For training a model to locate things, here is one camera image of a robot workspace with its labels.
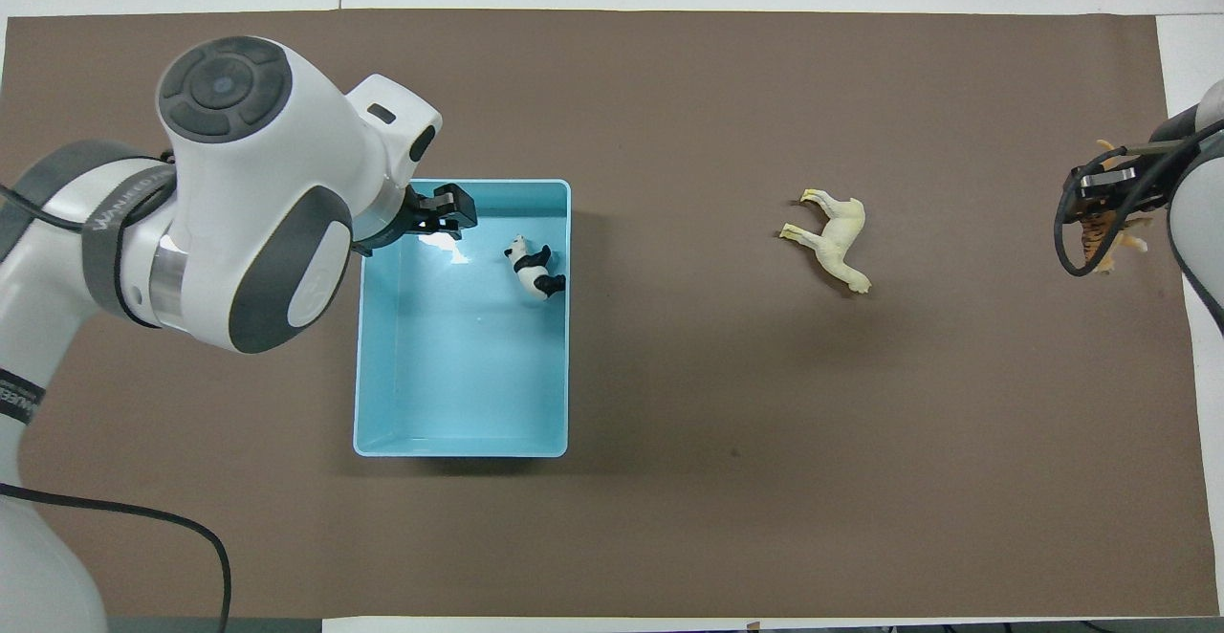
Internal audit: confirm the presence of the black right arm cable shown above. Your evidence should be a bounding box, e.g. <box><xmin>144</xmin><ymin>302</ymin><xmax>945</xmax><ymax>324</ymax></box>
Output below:
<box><xmin>1054</xmin><ymin>115</ymin><xmax>1224</xmax><ymax>279</ymax></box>

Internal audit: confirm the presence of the brown table mat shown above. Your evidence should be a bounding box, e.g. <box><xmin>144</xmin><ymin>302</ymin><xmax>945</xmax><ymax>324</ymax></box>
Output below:
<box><xmin>0</xmin><ymin>10</ymin><xmax>1220</xmax><ymax>620</ymax></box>

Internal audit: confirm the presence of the orange tiger toy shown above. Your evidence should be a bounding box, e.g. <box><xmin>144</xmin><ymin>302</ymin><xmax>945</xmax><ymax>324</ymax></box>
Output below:
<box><xmin>1079</xmin><ymin>139</ymin><xmax>1152</xmax><ymax>276</ymax></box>

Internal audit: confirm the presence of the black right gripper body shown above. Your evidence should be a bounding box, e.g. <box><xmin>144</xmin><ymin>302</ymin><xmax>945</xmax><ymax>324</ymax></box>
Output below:
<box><xmin>1100</xmin><ymin>139</ymin><xmax>1179</xmax><ymax>215</ymax></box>

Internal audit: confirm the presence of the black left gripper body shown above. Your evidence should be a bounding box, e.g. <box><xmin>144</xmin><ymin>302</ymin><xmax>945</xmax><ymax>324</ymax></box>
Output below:
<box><xmin>352</xmin><ymin>184</ymin><xmax>443</xmax><ymax>257</ymax></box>

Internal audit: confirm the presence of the light blue storage box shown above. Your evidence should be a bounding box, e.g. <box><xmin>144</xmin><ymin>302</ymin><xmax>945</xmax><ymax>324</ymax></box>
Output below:
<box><xmin>353</xmin><ymin>179</ymin><xmax>572</xmax><ymax>459</ymax></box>

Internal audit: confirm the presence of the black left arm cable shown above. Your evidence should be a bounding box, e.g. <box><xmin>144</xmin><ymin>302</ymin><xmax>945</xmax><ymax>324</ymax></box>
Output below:
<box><xmin>0</xmin><ymin>153</ymin><xmax>234</xmax><ymax>633</ymax></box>

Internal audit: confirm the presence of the cream white horse toy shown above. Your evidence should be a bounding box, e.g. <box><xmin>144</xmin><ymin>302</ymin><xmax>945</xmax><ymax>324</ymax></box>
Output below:
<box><xmin>779</xmin><ymin>188</ymin><xmax>873</xmax><ymax>295</ymax></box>

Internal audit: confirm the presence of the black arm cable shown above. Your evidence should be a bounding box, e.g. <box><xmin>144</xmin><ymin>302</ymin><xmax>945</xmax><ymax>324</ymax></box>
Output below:
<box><xmin>1054</xmin><ymin>115</ymin><xmax>1224</xmax><ymax>279</ymax></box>
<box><xmin>0</xmin><ymin>153</ymin><xmax>234</xmax><ymax>633</ymax></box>

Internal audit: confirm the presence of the black and white panda toy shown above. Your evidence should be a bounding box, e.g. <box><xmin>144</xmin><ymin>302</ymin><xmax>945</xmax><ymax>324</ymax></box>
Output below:
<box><xmin>504</xmin><ymin>235</ymin><xmax>567</xmax><ymax>302</ymax></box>

